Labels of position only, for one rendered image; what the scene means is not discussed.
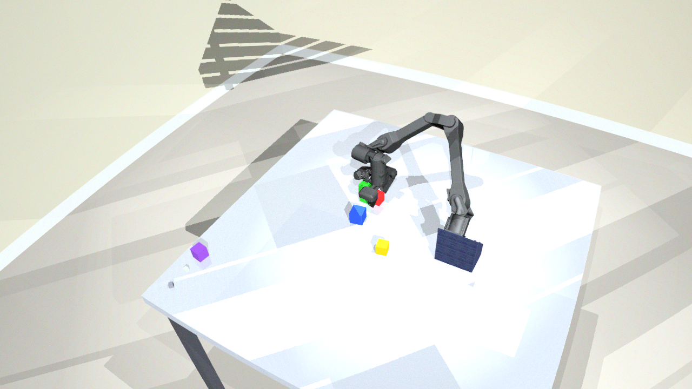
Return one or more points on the yellow block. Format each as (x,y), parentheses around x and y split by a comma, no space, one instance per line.
(382,247)

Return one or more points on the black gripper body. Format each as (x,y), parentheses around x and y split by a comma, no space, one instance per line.
(378,179)

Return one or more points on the purple cube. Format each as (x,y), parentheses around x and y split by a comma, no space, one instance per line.
(199,252)

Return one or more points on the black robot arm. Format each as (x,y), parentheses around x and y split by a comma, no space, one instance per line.
(458,196)

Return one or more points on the red block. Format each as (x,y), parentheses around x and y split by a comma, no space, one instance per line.
(380,198)

